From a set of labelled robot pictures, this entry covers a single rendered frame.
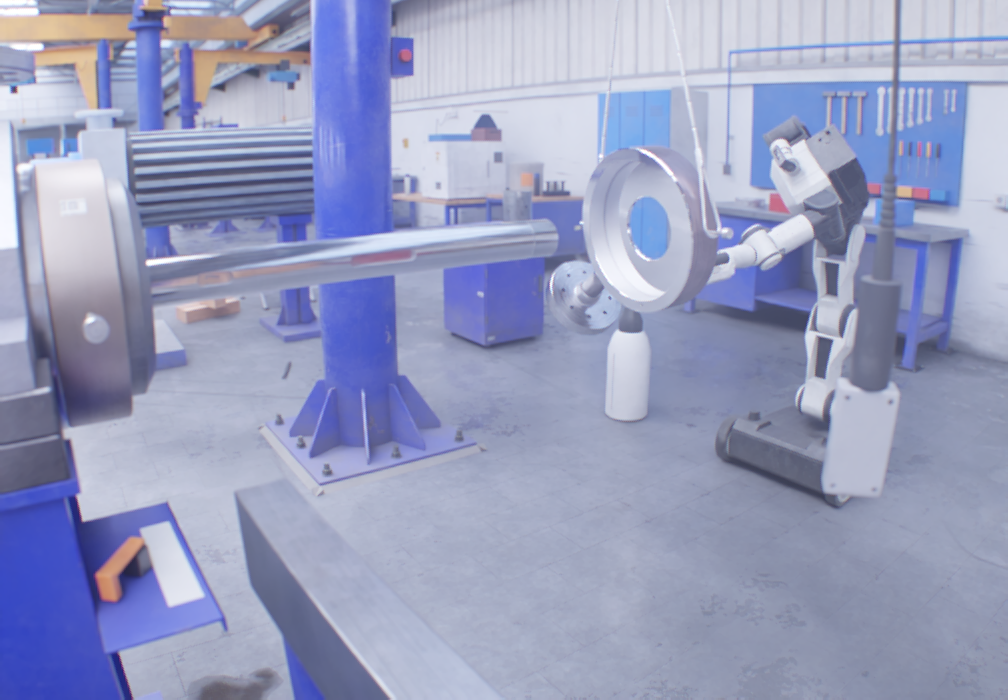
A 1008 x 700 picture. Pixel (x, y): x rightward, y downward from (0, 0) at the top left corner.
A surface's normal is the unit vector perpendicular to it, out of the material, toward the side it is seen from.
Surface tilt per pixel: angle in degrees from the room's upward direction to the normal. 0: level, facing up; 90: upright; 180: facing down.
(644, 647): 0
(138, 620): 0
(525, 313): 90
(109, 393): 125
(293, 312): 90
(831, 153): 54
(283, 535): 0
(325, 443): 90
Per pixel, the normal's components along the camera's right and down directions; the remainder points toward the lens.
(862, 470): -0.34, 0.23
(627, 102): -0.82, 0.14
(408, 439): -0.54, 0.21
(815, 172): -0.66, -0.45
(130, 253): 0.54, -0.24
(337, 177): -0.12, 0.25
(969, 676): 0.00, -0.97
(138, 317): 0.59, 0.28
